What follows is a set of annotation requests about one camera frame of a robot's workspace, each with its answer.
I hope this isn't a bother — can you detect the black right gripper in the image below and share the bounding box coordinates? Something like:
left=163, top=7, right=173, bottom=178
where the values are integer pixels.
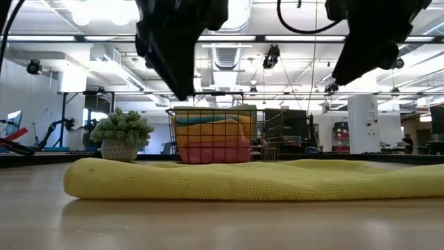
left=325, top=0, right=433, bottom=86

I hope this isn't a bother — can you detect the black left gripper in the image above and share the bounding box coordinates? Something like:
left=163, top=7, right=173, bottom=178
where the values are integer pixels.
left=135, top=0, right=229, bottom=101

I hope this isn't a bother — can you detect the light green microfiber towel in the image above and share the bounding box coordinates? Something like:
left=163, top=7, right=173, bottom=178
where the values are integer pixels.
left=172, top=103, right=258, bottom=140

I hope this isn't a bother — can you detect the teal microfiber towel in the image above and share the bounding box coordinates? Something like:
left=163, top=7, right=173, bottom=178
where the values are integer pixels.
left=176, top=115, right=239, bottom=126

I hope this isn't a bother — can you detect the pink microfiber towel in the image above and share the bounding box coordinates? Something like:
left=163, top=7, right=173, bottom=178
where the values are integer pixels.
left=179, top=138, right=253, bottom=165

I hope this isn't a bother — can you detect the yellow microfiber towel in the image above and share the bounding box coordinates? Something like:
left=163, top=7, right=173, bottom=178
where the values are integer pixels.
left=62, top=158, right=444, bottom=202

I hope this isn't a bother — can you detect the white square pillar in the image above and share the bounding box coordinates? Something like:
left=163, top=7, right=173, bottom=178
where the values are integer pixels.
left=348, top=95, right=382, bottom=153

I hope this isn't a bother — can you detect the red storage shelf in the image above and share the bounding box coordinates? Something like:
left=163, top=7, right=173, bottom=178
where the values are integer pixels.
left=332, top=121, right=350, bottom=152

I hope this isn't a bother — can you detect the green artificial plant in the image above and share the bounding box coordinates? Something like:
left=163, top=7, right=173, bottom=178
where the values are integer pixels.
left=89, top=106, right=155, bottom=163

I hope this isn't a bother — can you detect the black monitor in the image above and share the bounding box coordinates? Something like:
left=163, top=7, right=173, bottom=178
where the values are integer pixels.
left=265, top=108, right=311, bottom=146
left=429, top=105, right=444, bottom=135

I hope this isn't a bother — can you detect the person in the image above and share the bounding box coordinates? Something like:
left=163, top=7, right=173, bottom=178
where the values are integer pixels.
left=402, top=133, right=415, bottom=155

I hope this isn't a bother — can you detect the black metal stand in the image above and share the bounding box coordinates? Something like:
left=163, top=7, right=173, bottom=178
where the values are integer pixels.
left=57, top=90, right=116, bottom=149

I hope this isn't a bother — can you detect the red slanted bar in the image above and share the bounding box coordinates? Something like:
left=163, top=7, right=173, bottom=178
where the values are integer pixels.
left=0, top=127, right=31, bottom=142

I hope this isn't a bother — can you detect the tilted computer monitor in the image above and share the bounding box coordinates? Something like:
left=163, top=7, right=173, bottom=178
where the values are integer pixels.
left=5, top=110, right=24, bottom=137

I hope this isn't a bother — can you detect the hanging ceiling cable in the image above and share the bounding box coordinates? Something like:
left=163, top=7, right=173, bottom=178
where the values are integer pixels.
left=307, top=0, right=318, bottom=105

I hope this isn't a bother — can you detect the black wire basket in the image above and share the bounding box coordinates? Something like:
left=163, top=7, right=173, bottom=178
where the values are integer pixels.
left=165, top=108, right=285, bottom=165

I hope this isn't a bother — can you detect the black aluminium table frame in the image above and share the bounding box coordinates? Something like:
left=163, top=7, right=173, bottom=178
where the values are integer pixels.
left=0, top=151, right=444, bottom=168

